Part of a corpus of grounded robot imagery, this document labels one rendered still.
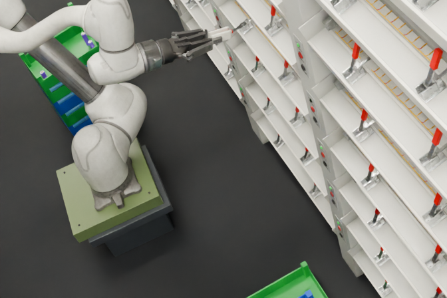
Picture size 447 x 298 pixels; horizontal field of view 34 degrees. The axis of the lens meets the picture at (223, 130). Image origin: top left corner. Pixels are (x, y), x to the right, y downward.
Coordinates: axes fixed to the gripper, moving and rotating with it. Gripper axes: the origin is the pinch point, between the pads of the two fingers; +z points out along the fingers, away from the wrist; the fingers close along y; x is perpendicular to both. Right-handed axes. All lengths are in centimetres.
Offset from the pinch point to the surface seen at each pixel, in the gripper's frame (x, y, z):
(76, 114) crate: -79, -70, -36
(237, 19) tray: -0.7, -5.7, 8.9
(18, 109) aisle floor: -96, -104, -57
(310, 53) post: 33, 54, -2
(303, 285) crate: -79, 47, 9
